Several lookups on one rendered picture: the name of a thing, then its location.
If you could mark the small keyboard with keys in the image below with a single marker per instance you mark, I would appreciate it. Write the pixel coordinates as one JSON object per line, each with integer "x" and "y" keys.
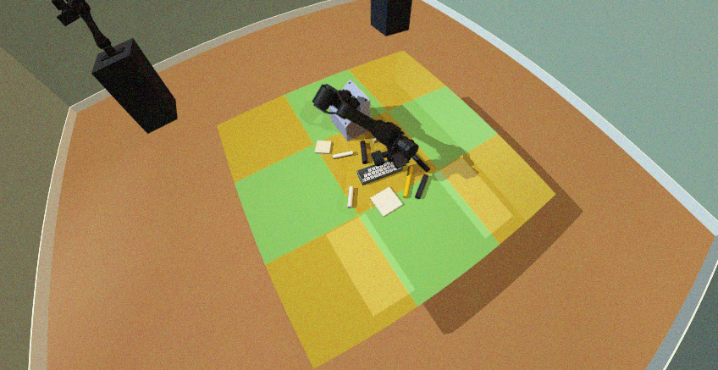
{"x": 371, "y": 173}

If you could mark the cream flat square block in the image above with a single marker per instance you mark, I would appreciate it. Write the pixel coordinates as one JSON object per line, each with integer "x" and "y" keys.
{"x": 323, "y": 147}

